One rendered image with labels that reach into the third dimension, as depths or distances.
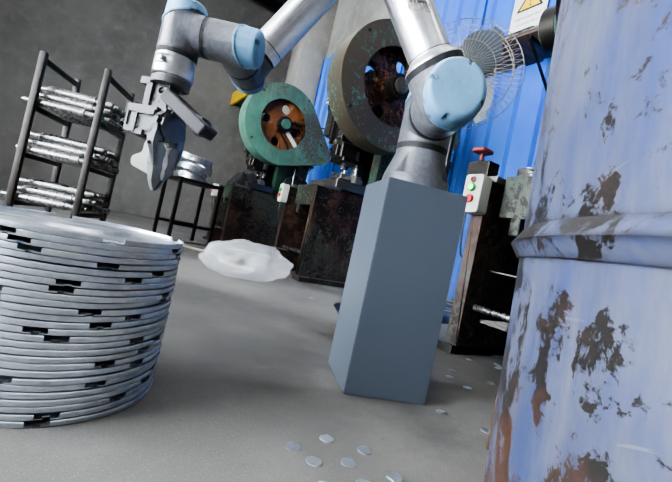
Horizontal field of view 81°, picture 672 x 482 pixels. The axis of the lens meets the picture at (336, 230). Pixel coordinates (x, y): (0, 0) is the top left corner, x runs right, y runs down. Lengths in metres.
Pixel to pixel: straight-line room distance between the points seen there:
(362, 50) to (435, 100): 1.84
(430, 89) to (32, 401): 0.74
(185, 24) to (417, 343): 0.76
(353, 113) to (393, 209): 1.68
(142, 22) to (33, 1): 1.41
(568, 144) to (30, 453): 0.58
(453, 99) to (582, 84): 0.58
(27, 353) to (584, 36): 0.60
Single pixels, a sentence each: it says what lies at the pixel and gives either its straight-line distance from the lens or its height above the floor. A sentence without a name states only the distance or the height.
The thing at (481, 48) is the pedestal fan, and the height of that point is 1.43.
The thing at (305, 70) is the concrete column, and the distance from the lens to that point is 6.57.
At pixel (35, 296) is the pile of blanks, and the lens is 0.59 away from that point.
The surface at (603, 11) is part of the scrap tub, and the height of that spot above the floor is 0.41.
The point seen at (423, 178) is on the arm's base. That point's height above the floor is 0.47.
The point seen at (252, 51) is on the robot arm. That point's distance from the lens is 0.82.
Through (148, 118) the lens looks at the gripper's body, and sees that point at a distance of 0.83.
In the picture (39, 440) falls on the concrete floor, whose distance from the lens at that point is 0.62.
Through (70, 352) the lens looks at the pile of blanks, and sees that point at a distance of 0.61.
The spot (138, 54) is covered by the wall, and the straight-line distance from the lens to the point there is 7.63.
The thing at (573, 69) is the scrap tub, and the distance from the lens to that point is 0.22.
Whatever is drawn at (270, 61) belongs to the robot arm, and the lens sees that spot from 0.96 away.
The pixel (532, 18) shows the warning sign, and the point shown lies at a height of 2.29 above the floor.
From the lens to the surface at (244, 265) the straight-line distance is 2.01.
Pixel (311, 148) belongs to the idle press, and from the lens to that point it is 4.25.
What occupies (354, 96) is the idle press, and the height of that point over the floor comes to 1.16.
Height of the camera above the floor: 0.30
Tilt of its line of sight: 1 degrees up
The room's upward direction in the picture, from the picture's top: 12 degrees clockwise
